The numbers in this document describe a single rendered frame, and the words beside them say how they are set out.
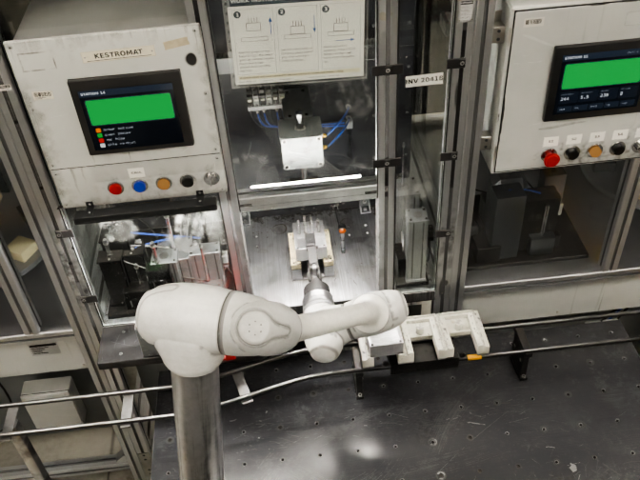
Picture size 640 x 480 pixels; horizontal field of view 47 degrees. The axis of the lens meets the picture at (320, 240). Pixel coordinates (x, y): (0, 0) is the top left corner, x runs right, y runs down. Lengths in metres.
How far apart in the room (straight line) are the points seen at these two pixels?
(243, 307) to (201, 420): 0.31
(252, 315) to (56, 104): 0.72
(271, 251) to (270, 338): 1.02
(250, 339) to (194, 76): 0.64
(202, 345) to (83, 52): 0.69
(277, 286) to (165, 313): 0.85
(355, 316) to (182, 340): 0.50
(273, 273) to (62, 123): 0.85
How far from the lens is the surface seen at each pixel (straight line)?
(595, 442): 2.31
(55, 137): 1.88
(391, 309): 1.97
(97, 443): 3.21
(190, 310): 1.48
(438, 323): 2.23
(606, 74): 1.93
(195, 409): 1.62
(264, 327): 1.41
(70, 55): 1.76
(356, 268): 2.34
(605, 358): 2.50
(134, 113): 1.78
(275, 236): 2.47
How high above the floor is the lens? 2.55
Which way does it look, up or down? 42 degrees down
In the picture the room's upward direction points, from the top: 4 degrees counter-clockwise
